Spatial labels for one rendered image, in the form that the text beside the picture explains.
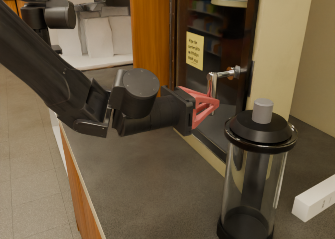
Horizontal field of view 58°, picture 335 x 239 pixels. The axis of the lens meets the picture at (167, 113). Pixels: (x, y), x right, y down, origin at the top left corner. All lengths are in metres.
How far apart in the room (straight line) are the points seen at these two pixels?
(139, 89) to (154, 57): 0.43
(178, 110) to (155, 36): 0.37
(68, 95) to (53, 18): 0.37
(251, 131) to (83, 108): 0.25
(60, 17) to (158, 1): 0.25
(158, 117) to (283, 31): 0.27
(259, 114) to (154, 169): 0.37
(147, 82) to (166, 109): 0.09
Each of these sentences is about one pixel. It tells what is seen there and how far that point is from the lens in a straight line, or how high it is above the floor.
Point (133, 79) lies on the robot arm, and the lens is 0.46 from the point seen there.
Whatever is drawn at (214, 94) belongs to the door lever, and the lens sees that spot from 0.59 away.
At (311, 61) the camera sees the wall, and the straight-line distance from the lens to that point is 1.05.
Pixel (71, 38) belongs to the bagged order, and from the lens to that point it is 1.84.
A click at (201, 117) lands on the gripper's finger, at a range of 0.58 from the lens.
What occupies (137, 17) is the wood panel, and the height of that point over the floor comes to 1.27.
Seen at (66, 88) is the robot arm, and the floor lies 1.23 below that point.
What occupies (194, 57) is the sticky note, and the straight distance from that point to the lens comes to 0.72.
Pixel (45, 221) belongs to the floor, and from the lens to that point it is 2.09.
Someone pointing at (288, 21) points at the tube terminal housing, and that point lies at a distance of 0.60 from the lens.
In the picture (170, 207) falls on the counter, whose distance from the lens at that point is 0.66.
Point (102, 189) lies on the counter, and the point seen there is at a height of 0.94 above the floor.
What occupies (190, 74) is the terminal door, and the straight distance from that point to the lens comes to 0.75.
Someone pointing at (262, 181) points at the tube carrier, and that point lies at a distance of 0.48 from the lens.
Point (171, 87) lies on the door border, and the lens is 0.86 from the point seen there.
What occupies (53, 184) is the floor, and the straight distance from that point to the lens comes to 2.35.
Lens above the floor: 1.39
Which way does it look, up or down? 26 degrees down
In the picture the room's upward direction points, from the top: straight up
